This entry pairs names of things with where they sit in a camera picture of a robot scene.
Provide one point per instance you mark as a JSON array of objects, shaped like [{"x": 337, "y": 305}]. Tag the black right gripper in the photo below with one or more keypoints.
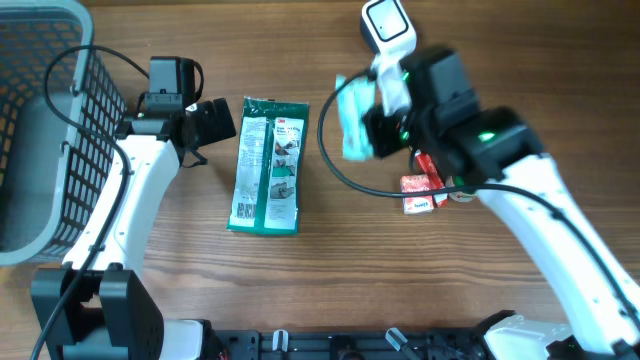
[{"x": 372, "y": 122}]

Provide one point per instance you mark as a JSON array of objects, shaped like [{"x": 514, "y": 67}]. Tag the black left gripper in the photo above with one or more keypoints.
[{"x": 215, "y": 131}]

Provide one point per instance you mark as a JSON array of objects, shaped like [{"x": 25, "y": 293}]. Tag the light green sachet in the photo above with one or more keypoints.
[{"x": 353, "y": 102}]

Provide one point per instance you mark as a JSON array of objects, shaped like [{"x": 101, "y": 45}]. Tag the red sachet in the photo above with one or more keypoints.
[{"x": 428, "y": 167}]

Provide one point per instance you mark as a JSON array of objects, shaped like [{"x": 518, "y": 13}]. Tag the green glove package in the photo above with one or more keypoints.
[{"x": 271, "y": 146}]

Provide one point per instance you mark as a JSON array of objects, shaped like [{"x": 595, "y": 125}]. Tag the green lid jar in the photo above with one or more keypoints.
[{"x": 459, "y": 195}]

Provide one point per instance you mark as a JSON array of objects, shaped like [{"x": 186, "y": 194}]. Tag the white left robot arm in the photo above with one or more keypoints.
[{"x": 95, "y": 306}]

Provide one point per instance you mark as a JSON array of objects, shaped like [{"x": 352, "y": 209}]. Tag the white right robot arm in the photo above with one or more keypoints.
[{"x": 600, "y": 299}]

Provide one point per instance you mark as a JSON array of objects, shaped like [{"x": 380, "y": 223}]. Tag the white barcode scanner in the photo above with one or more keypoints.
[{"x": 387, "y": 28}]

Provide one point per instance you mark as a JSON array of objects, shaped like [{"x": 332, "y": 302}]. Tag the grey plastic basket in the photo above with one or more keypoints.
[{"x": 51, "y": 174}]

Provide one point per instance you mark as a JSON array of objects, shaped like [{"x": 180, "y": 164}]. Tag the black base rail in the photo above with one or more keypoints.
[{"x": 448, "y": 343}]

